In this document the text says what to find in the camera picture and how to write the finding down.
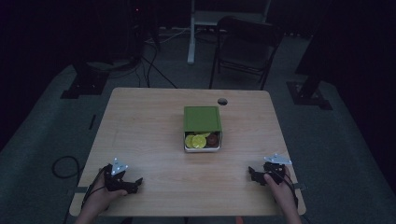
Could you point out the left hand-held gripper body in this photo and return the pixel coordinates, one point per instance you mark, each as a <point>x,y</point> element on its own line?
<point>115,180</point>

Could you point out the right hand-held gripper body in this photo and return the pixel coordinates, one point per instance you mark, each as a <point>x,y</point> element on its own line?
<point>275,169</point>

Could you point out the white lunch box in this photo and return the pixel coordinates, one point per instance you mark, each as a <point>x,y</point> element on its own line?
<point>202,150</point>

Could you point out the person's left hand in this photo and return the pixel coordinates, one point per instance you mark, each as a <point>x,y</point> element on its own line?
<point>99,196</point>

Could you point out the person's right hand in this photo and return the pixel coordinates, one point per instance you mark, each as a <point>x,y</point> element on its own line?
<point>283,191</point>

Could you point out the brown round food piece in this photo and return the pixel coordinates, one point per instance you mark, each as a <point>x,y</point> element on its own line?
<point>213,140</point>

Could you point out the yellow lemon slice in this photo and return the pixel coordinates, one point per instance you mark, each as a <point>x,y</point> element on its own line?
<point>188,141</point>
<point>199,142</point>

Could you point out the black strip on floor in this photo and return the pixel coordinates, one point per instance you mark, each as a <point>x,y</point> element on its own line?
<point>92,122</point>

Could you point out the black stand base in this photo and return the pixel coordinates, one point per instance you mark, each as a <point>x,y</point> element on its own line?
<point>306,93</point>
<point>85,82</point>

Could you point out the black folding chair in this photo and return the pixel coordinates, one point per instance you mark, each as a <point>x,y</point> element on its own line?
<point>246,46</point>

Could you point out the white desk frame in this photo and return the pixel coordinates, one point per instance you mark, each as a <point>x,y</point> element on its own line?
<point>199,18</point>

